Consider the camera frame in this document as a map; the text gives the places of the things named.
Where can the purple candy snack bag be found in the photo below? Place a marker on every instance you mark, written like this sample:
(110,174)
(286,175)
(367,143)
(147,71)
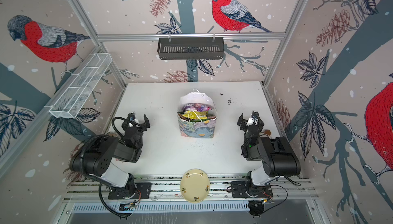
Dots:
(197,107)

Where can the patterned paper gift bag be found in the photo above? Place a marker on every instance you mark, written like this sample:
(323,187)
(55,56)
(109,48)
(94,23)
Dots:
(197,128)

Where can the cream ceramic plate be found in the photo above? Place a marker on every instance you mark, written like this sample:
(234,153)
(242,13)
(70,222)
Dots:
(195,186)

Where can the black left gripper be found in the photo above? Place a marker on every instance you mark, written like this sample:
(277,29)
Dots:
(138,124)

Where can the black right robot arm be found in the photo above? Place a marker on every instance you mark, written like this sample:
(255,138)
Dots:
(279,161)

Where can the yellow snack bag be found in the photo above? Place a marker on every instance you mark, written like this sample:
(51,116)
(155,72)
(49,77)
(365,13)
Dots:
(191,114)

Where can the white wire mesh shelf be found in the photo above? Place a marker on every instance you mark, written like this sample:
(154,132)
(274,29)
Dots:
(82,84)

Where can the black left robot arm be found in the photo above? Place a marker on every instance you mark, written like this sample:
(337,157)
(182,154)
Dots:
(94,159)

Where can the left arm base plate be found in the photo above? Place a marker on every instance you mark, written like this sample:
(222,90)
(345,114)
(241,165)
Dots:
(130,191)

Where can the black hanging wall basket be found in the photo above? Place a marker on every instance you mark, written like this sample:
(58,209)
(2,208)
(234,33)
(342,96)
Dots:
(191,48)

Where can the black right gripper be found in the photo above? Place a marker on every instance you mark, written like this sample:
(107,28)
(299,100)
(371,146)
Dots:
(249,125)

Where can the brown white plush toy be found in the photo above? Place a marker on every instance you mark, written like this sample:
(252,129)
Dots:
(268,132)

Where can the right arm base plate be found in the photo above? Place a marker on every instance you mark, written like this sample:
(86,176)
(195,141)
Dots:
(242,189)

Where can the horizontal aluminium frame bar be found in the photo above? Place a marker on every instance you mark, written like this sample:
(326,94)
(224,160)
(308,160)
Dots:
(226,36)

